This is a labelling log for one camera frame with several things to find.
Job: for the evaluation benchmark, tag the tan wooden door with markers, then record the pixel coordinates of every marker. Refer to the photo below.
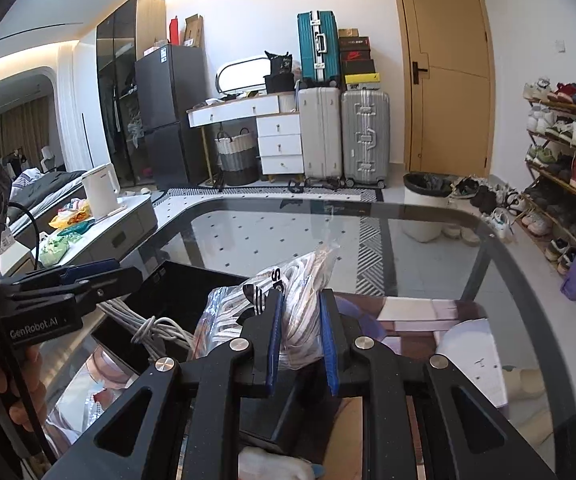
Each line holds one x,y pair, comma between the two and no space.
443,75

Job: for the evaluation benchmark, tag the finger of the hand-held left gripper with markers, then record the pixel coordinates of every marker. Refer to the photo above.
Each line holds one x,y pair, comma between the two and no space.
90,269
113,286

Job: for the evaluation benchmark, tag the tan shoe box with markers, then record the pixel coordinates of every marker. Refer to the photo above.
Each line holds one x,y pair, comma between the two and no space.
353,32

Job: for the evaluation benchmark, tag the woven laundry basket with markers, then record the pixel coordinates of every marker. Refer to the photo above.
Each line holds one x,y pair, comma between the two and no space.
235,155

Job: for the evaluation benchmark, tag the white suitcase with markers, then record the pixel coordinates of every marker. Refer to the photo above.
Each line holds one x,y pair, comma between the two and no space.
320,132

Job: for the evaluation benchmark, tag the green snack packet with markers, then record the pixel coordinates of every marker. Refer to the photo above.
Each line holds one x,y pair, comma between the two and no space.
54,250

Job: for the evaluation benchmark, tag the black storage box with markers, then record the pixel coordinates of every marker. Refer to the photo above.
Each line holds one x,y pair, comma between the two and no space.
183,287

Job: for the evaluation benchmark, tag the yellow red snack packet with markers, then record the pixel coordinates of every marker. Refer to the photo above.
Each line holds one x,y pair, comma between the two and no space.
68,217

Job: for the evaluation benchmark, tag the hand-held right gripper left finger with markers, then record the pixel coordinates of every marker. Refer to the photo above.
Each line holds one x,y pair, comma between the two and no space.
276,345

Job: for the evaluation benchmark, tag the dark glass wardrobe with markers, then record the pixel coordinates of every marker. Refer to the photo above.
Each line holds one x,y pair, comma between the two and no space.
118,100

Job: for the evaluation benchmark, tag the bed with striped bedding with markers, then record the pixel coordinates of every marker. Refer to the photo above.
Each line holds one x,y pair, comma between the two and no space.
43,185

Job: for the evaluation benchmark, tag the brown cardboard box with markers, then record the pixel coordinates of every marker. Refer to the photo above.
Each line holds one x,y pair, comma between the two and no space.
194,31

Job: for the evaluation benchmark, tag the dark grey refrigerator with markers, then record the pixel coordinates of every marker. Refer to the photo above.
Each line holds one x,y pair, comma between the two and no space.
168,110

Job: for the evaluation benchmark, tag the teal suitcase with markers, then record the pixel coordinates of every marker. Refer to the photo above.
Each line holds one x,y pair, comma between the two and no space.
318,50

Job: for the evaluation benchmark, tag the yellow black shoe box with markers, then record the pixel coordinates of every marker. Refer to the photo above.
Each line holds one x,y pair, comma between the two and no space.
362,79

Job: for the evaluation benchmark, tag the dark brown shoe box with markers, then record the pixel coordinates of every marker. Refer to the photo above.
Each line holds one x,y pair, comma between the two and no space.
358,67

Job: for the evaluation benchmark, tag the white electric kettle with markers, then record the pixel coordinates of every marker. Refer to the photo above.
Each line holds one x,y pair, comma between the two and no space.
99,192

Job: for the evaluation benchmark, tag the grey white side cabinet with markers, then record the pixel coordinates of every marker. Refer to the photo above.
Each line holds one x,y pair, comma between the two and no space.
118,230

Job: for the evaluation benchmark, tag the white vanity desk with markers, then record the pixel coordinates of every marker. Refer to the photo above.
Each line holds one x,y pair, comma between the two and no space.
278,140

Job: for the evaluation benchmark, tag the black red-logo shoe box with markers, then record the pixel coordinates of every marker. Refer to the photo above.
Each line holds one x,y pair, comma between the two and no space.
356,55

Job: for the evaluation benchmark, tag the oval mirror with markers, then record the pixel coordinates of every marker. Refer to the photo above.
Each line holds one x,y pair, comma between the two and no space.
243,76

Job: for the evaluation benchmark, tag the brown curtains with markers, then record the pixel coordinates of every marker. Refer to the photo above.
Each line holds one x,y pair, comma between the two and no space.
13,135

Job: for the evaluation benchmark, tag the white desk chair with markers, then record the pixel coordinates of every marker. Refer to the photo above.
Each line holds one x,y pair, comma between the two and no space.
48,157

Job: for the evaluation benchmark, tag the red paper bag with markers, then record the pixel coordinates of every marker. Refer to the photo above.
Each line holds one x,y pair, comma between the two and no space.
173,32

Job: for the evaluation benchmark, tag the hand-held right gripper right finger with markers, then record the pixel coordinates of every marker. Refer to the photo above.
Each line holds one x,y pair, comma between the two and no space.
329,345

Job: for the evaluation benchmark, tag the black white patterned rug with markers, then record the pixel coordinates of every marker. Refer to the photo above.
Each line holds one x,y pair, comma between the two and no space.
258,193

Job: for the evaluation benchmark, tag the white cloth bundle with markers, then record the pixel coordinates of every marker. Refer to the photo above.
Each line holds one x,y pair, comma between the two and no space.
268,464

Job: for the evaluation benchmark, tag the scattered pile of shoes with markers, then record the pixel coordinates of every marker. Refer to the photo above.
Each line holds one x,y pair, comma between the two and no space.
488,200

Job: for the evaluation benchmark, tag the black bag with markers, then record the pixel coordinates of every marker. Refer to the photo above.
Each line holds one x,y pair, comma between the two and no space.
278,77

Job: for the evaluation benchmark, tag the white trash bin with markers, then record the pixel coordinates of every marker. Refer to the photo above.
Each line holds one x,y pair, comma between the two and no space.
425,210

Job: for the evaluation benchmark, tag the silver suitcase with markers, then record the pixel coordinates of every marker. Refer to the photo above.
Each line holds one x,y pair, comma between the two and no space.
365,135

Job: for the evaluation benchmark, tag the wooden shoe rack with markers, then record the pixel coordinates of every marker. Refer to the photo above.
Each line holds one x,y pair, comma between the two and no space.
560,187

